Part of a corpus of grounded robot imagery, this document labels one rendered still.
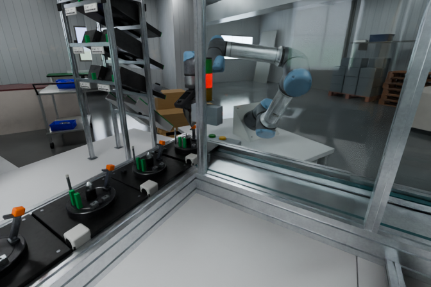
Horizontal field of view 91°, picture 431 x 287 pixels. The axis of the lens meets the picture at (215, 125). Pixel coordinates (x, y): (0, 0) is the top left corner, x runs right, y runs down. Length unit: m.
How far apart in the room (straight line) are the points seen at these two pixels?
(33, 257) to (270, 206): 0.67
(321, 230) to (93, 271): 0.66
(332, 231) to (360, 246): 0.08
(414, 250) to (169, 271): 0.65
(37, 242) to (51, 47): 8.86
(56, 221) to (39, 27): 8.87
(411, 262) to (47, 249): 0.93
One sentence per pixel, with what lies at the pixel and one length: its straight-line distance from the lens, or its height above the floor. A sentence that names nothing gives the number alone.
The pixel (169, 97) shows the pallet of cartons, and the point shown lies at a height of 0.65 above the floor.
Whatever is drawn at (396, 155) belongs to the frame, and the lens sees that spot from 0.68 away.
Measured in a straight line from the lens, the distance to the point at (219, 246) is 0.76.
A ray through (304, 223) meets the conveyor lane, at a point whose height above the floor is 0.91.
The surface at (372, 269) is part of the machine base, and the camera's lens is 0.84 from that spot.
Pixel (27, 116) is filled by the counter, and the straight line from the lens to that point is 5.34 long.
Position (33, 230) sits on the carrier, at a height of 0.97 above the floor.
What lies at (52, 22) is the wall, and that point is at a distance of 9.47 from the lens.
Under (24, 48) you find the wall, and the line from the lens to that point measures 9.52.
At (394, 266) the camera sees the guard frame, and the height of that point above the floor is 0.89.
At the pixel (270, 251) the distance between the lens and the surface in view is 0.77.
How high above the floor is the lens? 1.43
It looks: 19 degrees down
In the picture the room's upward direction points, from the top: straight up
